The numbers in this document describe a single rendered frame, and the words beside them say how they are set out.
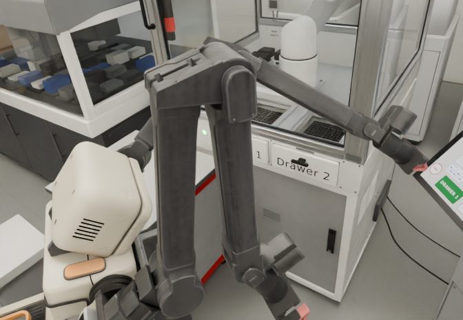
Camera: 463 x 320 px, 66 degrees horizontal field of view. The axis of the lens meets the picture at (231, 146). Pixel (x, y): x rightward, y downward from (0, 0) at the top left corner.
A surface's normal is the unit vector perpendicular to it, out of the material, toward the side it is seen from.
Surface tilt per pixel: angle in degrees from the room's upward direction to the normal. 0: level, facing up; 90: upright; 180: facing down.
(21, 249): 0
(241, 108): 90
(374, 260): 0
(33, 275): 90
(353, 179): 90
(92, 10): 90
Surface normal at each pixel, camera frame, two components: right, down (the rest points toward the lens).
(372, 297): -0.07, -0.83
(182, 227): 0.43, 0.48
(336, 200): -0.56, 0.49
